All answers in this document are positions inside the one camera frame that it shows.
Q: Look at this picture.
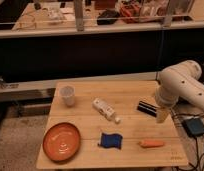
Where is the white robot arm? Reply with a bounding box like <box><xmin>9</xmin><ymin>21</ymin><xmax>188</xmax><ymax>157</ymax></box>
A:
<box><xmin>154</xmin><ymin>60</ymin><xmax>204</xmax><ymax>123</ymax></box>

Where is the black power adapter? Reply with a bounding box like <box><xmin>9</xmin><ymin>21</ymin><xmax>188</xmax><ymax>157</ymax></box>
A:
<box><xmin>182</xmin><ymin>118</ymin><xmax>204</xmax><ymax>137</ymax></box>

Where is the orange carrot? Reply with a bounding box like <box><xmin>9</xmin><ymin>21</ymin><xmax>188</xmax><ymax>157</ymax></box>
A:
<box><xmin>138</xmin><ymin>140</ymin><xmax>165</xmax><ymax>148</ymax></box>

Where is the white bottle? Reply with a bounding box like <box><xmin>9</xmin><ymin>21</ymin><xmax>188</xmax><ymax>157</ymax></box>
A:
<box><xmin>92</xmin><ymin>98</ymin><xmax>121</xmax><ymax>124</ymax></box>

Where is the blue cloth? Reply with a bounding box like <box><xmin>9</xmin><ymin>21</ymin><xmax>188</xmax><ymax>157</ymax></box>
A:
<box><xmin>98</xmin><ymin>133</ymin><xmax>123</xmax><ymax>149</ymax></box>

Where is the white plastic cup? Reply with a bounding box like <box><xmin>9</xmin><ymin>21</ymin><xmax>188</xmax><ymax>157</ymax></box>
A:
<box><xmin>60</xmin><ymin>86</ymin><xmax>75</xmax><ymax>107</ymax></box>

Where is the orange plate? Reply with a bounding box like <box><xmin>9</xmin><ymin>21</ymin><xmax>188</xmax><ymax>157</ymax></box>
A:
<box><xmin>43</xmin><ymin>122</ymin><xmax>81</xmax><ymax>162</ymax></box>

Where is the black bag on bench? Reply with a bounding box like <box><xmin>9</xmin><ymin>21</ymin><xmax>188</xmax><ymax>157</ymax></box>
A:
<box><xmin>97</xmin><ymin>10</ymin><xmax>119</xmax><ymax>25</ymax></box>

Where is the wooden background workbench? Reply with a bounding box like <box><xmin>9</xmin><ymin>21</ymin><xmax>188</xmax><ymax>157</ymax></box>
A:
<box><xmin>0</xmin><ymin>0</ymin><xmax>204</xmax><ymax>38</ymax></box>

